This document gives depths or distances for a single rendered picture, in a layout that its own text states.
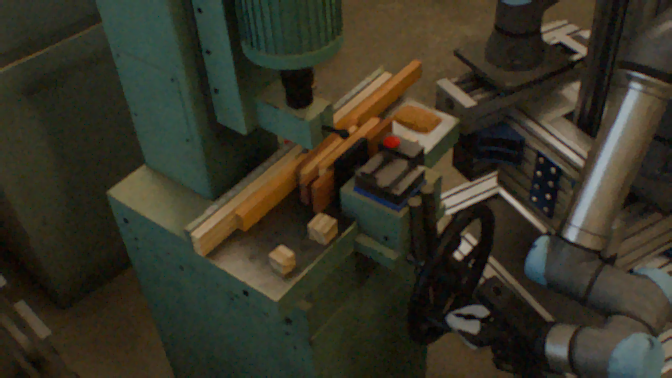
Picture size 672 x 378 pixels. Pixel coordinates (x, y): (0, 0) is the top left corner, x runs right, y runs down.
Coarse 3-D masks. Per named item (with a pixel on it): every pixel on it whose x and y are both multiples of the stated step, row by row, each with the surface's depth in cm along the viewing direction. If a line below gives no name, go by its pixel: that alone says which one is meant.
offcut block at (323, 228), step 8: (320, 216) 133; (328, 216) 133; (312, 224) 132; (320, 224) 132; (328, 224) 132; (336, 224) 133; (312, 232) 132; (320, 232) 131; (328, 232) 131; (336, 232) 134; (320, 240) 132; (328, 240) 132
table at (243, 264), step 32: (448, 128) 155; (256, 224) 137; (288, 224) 137; (352, 224) 136; (192, 256) 135; (224, 256) 132; (256, 256) 131; (320, 256) 131; (384, 256) 134; (256, 288) 126; (288, 288) 126
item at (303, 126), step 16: (256, 96) 138; (272, 96) 138; (256, 112) 140; (272, 112) 137; (288, 112) 134; (304, 112) 134; (320, 112) 134; (272, 128) 140; (288, 128) 137; (304, 128) 134; (320, 128) 136; (304, 144) 137
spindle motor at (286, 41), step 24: (240, 0) 117; (264, 0) 113; (288, 0) 112; (312, 0) 114; (336, 0) 118; (240, 24) 121; (264, 24) 116; (288, 24) 115; (312, 24) 117; (336, 24) 121; (264, 48) 119; (288, 48) 118; (312, 48) 119; (336, 48) 123
